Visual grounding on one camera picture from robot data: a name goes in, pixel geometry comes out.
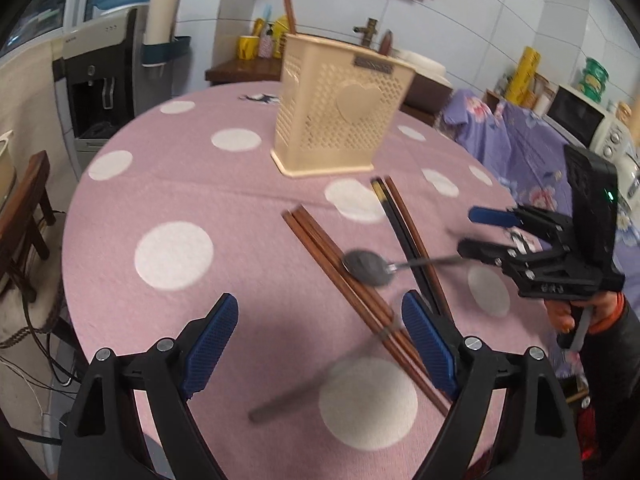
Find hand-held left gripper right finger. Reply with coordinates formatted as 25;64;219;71
401;290;585;480

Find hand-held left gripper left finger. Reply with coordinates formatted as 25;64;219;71
59;292;240;480

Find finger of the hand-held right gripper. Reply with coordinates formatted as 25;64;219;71
468;204;572;247
457;237;567;287

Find brown wooden chopstick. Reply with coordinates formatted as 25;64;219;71
291;205;436;381
279;0;298;36
384;176;455;323
281;210;451;418

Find metal spoon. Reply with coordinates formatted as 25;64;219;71
342;249;466;289

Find cream plastic utensil basket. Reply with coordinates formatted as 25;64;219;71
270;32;417;180

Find person's right forearm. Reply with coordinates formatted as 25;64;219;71
575;300;640;466

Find person's right hand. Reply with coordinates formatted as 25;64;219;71
545;292;624;336

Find purple floral cloth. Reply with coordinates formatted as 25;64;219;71
442;89;640;378

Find white microwave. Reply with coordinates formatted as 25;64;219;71
542;82;640;186

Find green can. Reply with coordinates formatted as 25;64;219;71
577;57;611;106

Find yellow box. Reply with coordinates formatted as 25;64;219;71
506;46;542;107

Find pink polka dot tablecloth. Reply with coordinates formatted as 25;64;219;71
62;80;546;480

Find brown tub with white lid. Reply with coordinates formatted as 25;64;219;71
399;50;454;111

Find bronze faucet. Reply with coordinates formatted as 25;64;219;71
352;17;382;50

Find dark wooden stool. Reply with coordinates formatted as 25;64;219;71
0;150;58;303

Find wooden counter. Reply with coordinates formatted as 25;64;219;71
205;57;453;128

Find yellow bottle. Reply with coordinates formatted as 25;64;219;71
271;15;292;59

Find grey water dispenser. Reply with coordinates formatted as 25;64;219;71
52;7;146;171

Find teal roll holder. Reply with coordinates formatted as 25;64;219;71
140;35;193;70

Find yellow mug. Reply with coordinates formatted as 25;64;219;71
237;35;261;62

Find cream paper roll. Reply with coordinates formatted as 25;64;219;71
144;0;181;43

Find floor cables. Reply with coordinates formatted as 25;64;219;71
0;305;83;401

